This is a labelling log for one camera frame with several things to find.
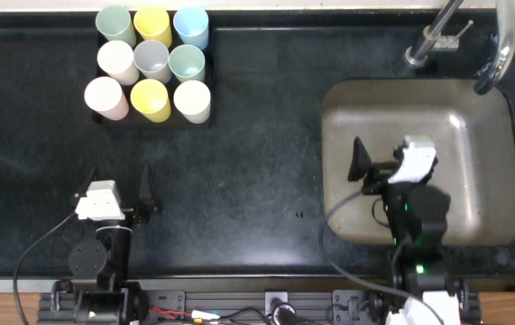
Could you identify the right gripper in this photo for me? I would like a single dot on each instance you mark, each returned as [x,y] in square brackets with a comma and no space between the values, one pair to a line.
[376,176]

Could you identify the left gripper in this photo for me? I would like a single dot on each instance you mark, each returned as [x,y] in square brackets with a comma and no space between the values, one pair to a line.
[131,217]

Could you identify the yellow cup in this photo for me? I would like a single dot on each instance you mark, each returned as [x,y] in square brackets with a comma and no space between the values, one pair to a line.
[150,100]
[152,25]

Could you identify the white cup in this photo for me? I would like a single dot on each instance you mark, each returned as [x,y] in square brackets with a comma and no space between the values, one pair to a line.
[192,101]
[117,61]

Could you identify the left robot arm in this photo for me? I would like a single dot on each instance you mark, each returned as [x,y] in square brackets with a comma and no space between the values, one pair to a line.
[88,259]

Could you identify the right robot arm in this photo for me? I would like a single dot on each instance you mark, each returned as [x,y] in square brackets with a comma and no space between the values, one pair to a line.
[424,212]

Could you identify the pink cup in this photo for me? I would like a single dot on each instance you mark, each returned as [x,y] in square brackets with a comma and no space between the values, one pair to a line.
[106,98]

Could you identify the steel sink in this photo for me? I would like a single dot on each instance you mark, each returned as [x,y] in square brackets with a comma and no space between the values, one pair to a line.
[473,135]

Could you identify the grey cup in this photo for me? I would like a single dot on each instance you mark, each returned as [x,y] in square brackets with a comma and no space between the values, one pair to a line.
[152,58]

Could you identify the green cup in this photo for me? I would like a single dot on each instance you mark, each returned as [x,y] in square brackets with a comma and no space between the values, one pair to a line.
[187,63]
[115,25]

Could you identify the black tray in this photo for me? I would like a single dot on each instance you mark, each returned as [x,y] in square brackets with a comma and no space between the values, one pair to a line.
[209,72]

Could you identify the blue cup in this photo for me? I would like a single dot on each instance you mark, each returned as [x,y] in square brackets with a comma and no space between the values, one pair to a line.
[191,26]

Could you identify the steel tap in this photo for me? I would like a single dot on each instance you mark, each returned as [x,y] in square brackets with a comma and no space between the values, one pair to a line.
[507,45]

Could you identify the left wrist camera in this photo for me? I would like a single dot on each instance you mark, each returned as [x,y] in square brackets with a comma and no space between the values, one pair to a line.
[99,201]

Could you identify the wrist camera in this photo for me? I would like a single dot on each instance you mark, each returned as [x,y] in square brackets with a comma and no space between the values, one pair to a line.
[412,160]
[99,201]

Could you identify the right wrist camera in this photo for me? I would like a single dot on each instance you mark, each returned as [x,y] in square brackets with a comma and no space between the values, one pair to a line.
[412,160]

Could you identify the mounting rail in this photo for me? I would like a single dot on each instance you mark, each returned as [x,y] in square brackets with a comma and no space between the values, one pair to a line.
[239,302]

